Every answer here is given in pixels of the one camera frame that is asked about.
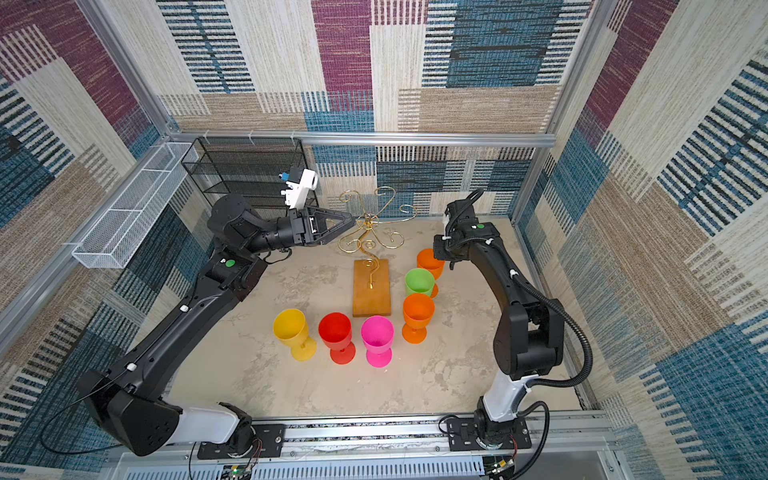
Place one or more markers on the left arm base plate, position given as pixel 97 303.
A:
pixel 267 441

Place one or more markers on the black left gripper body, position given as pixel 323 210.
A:
pixel 297 233

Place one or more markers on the orange wine glass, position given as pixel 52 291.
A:
pixel 418 311
pixel 427 260

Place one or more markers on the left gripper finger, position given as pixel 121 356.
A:
pixel 332 228
pixel 325 215

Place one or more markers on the black mesh shelf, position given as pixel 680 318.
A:
pixel 250 167

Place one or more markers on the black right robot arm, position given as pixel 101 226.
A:
pixel 529 339

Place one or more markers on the gold wire glass rack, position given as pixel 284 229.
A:
pixel 364 239

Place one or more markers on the white mesh wall basket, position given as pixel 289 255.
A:
pixel 123 227

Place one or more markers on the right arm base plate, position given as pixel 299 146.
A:
pixel 462 436

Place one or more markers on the green wine glass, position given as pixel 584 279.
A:
pixel 419 281

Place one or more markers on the aluminium front rail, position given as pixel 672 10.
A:
pixel 566 445

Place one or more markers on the red wine glass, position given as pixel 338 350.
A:
pixel 335 330

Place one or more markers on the yellow wine glass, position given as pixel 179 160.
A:
pixel 291 328

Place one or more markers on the pink wine glass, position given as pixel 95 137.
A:
pixel 377 334

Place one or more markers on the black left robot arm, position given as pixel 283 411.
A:
pixel 126 400

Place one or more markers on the orange wooden rack base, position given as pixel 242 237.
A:
pixel 371 289

